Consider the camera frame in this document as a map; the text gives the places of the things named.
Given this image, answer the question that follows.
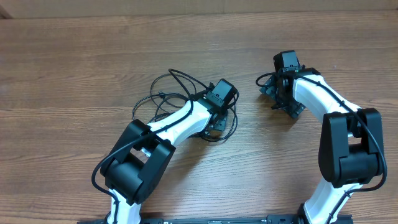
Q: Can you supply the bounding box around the short black usb cable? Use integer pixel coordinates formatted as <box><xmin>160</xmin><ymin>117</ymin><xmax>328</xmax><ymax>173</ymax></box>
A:
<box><xmin>131</xmin><ymin>90</ymin><xmax>189</xmax><ymax>122</ymax></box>

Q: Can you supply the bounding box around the long black usb cable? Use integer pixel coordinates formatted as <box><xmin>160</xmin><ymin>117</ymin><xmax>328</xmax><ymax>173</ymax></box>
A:
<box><xmin>148</xmin><ymin>73</ymin><xmax>239</xmax><ymax>143</ymax></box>

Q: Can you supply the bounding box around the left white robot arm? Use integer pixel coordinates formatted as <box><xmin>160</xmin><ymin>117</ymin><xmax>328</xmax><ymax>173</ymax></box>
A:
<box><xmin>98</xmin><ymin>79</ymin><xmax>238</xmax><ymax>223</ymax></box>

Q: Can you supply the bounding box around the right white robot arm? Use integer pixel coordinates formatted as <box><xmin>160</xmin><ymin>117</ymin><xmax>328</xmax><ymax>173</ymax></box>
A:
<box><xmin>260</xmin><ymin>50</ymin><xmax>387</xmax><ymax>224</ymax></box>

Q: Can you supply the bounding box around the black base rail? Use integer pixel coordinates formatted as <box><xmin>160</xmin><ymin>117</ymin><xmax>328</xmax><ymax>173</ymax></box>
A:
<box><xmin>77</xmin><ymin>213</ymin><xmax>354</xmax><ymax>224</ymax></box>

